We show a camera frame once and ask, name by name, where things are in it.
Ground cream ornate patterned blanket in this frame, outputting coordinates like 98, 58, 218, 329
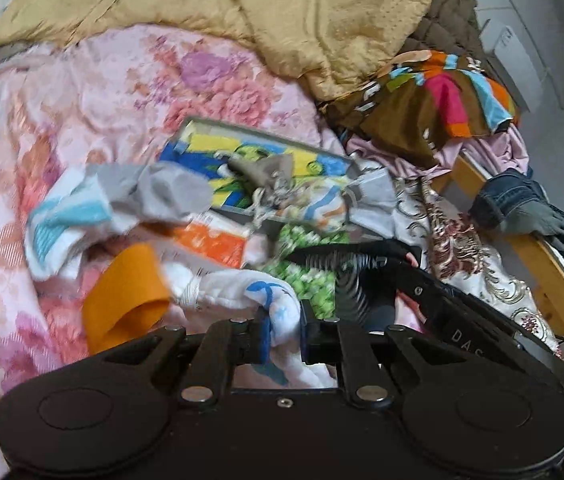
389, 175, 564, 356

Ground white towel blue print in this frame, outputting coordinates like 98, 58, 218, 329
197, 269, 337, 390

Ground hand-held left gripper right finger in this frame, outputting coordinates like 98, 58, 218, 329
301, 300, 462, 408

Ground white air conditioner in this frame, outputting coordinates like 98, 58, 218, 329
482, 20, 547, 113

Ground yellow dotted quilt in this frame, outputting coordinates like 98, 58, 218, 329
0, 0, 450, 103

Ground orange white packet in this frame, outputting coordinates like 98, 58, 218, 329
169, 210, 253, 270

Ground grey green garment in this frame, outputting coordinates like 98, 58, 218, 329
504, 200, 564, 278

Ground grey drawstring pouch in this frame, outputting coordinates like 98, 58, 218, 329
227, 154, 303, 271

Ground orange felt cloth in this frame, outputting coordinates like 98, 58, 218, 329
82, 242, 171, 356

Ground pale pink cloth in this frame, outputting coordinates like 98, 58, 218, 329
344, 122, 530, 181

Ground blue denim jeans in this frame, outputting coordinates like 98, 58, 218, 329
469, 167, 550, 233

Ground colourful patchwork cloth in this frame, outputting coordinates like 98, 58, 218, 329
319, 50, 520, 171

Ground shallow grey box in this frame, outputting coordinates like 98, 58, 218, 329
158, 116, 363, 223

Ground brown quilted jacket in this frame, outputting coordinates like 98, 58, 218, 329
402, 0, 485, 61

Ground grey white blue sock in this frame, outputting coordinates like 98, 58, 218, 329
26, 161, 215, 282

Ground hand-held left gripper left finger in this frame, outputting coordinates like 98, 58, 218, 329
104, 306, 273, 406

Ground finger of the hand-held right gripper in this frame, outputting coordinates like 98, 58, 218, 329
337, 265, 400, 333
287, 240, 423, 273

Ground pink floral bedsheet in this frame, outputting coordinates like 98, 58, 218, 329
0, 22, 343, 461

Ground grey face mask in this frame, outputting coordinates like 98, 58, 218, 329
344, 166, 399, 237

